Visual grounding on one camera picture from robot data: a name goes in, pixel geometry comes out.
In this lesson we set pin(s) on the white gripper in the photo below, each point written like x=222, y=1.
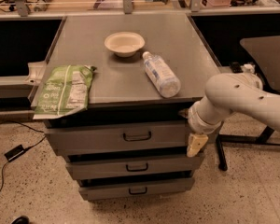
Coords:
x=196, y=119

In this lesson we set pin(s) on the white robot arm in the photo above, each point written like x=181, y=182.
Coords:
x=225, y=94

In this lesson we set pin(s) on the grey drawer cabinet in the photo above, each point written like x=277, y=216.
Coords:
x=121, y=92

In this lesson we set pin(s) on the grey middle drawer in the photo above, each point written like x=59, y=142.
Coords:
x=134, y=166

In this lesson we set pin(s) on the grey drawer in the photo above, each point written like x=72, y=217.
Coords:
x=136, y=189
x=134, y=166
x=118, y=137

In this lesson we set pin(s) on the grey top drawer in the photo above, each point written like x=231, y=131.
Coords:
x=118, y=137

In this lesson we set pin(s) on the grey bottom drawer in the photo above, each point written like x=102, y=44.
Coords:
x=136, y=189

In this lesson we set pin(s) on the clear plastic water bottle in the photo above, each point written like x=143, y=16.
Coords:
x=164, y=79

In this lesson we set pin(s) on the white paper bowl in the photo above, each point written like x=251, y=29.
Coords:
x=124, y=44

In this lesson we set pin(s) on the grey side table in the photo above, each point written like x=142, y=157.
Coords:
x=266, y=53

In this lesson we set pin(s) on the green chip bag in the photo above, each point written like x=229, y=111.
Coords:
x=65, y=92

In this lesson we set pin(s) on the black power adapter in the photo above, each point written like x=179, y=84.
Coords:
x=14, y=153

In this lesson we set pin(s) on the black round object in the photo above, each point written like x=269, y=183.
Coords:
x=21, y=220

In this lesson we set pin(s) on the black table leg frame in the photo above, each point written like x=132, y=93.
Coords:
x=264, y=139

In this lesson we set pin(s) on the white plastic bracket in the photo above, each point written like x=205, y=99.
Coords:
x=36, y=72

